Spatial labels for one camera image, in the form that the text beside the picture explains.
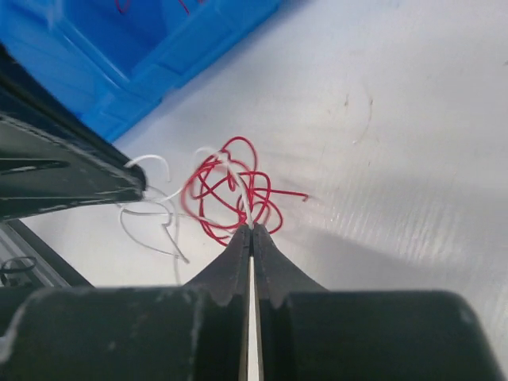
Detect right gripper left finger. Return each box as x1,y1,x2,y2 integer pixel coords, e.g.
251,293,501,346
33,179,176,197
184,225,251,380

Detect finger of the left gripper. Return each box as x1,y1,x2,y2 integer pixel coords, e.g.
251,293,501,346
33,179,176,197
1,48,147,221

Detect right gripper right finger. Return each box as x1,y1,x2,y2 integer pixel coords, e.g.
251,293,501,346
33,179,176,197
252,224,327,380

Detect red thin cable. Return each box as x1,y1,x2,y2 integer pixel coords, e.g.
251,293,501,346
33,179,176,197
114,0,207,16
181,137,310,246

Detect blue plastic divided bin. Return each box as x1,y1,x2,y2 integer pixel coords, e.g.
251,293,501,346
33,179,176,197
1,0,279,141

